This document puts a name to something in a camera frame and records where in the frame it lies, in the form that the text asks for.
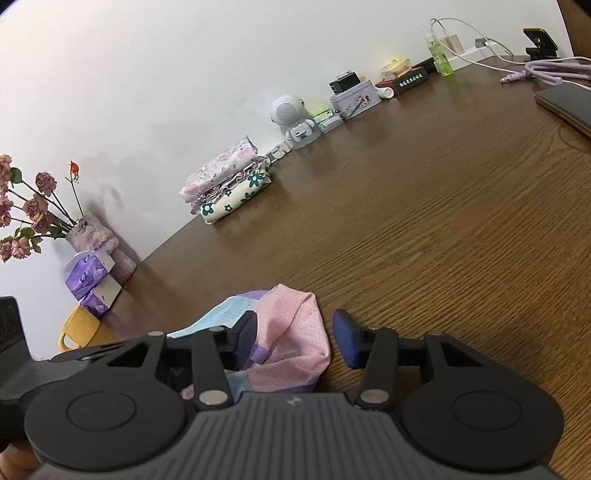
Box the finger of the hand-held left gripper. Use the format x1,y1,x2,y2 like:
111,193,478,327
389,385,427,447
51,336,149,380

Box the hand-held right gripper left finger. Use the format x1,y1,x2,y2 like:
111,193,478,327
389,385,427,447
106,310,259,411

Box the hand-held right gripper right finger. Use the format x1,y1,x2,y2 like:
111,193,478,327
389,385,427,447
332,309,485,411

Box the pink and blue mesh vest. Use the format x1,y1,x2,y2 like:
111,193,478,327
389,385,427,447
168,285,332,400

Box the person's left hand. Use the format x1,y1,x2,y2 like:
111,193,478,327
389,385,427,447
0,440,40,480

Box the yellow ceramic mug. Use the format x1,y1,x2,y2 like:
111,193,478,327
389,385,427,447
58,305,102,352

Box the purple and white tissue box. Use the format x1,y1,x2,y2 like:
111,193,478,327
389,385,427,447
79,278,123,318

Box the purple soft tissue pack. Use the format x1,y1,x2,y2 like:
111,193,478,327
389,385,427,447
64,251,116,300

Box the folded cream green-flower cloth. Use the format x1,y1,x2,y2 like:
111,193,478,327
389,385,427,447
198,165,272,226

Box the folded ruffled lilac cloth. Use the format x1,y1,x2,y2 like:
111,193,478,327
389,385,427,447
190,157,269,215

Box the folded pink floral cloth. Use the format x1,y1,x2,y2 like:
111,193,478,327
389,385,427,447
179,135,259,204

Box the dried pink rose bouquet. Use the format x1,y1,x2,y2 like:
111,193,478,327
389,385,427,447
0,154,88,264

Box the white power strip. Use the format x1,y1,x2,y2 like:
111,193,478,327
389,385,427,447
264,142,294,163
450,44,495,70

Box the green and white packets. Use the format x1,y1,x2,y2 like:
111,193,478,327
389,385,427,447
313,107,345,134

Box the white robot figure speaker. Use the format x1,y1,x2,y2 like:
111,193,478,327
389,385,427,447
269,93,321,151

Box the small black box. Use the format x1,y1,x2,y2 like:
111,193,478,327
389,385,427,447
329,70,362,94

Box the black box with white print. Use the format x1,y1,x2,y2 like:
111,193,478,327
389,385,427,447
392,66,432,96

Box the small yellow ornament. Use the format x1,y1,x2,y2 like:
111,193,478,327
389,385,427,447
381,56,414,79

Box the green spray bottle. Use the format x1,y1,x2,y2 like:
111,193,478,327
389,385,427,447
422,25,455,77

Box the beige charger plug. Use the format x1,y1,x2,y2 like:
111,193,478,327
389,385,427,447
438,33,466,56

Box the smartphone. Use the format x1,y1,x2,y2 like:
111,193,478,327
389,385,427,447
534,83,591,139

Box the black phone stand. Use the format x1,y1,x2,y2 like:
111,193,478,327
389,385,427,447
523,28,559,61

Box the white charging cable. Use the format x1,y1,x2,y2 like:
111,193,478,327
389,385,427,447
429,17,591,70

